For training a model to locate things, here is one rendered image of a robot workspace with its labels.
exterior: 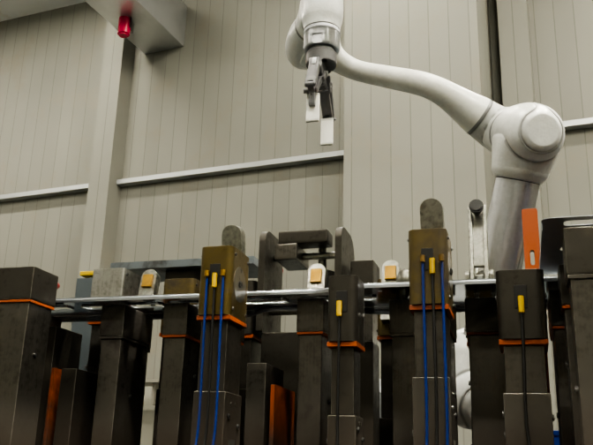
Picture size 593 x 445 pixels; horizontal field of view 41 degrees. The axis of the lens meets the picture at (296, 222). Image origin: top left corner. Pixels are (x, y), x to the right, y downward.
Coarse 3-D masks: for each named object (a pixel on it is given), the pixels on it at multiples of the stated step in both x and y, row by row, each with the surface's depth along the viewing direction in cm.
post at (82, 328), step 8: (80, 280) 196; (88, 280) 195; (80, 288) 195; (88, 288) 195; (80, 296) 194; (88, 296) 194; (72, 328) 192; (80, 328) 192; (88, 328) 191; (88, 336) 190; (88, 344) 190; (80, 352) 190; (88, 352) 189; (80, 360) 189; (80, 368) 188
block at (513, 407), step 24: (504, 288) 114; (528, 288) 113; (504, 312) 113; (528, 312) 112; (504, 336) 112; (528, 336) 111; (504, 360) 112; (528, 360) 111; (528, 384) 110; (504, 408) 110; (528, 408) 109; (528, 432) 107; (552, 432) 107
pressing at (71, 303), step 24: (384, 288) 136; (408, 288) 136; (456, 288) 135; (480, 288) 134; (552, 288) 133; (72, 312) 164; (96, 312) 164; (144, 312) 162; (264, 312) 153; (384, 312) 152; (456, 312) 149
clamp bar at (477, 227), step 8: (472, 200) 157; (480, 200) 156; (472, 208) 156; (480, 208) 156; (472, 216) 159; (480, 216) 158; (472, 224) 158; (480, 224) 158; (472, 232) 156; (480, 232) 157; (472, 240) 156; (480, 240) 156; (472, 248) 155; (480, 248) 155; (472, 256) 154; (480, 256) 155; (488, 256) 155; (472, 264) 153; (480, 264) 154; (488, 264) 153; (472, 272) 153; (488, 272) 152
